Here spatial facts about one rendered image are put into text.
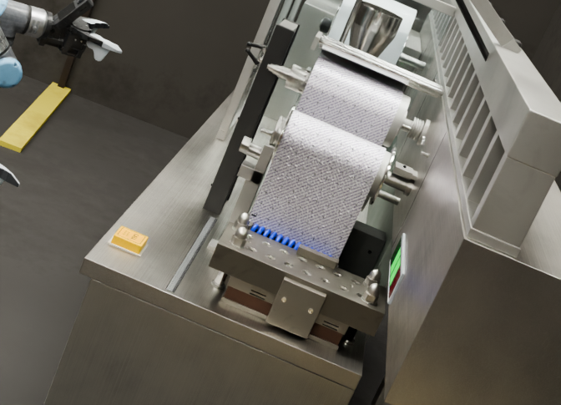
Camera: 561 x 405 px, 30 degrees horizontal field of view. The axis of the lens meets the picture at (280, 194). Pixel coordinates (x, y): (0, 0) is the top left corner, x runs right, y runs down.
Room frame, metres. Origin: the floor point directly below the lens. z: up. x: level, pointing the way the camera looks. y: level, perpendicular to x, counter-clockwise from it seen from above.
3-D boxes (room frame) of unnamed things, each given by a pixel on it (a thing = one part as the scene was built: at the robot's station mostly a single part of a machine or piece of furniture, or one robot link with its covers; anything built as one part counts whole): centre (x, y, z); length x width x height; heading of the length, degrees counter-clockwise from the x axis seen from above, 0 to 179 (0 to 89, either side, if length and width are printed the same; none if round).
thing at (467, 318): (3.06, -0.40, 1.29); 3.10 x 0.28 x 0.30; 0
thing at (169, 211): (3.35, 0.01, 0.88); 2.52 x 0.66 x 0.04; 0
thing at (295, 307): (2.14, -0.13, 0.97); 0.10 x 0.03 x 0.11; 90
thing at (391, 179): (2.41, -0.24, 1.25); 0.07 x 0.04 x 0.04; 90
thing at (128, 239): (2.25, 0.28, 0.91); 0.07 x 0.07 x 0.02; 0
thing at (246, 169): (2.45, 0.09, 1.05); 0.06 x 0.05 x 0.31; 90
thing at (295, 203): (2.35, -0.07, 1.11); 0.23 x 0.01 x 0.18; 90
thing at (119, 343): (3.35, -0.01, 0.43); 2.52 x 0.64 x 0.86; 0
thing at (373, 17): (3.13, -0.06, 1.50); 0.14 x 0.14 x 0.06
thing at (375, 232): (2.45, -0.11, 1.00); 0.33 x 0.07 x 0.20; 90
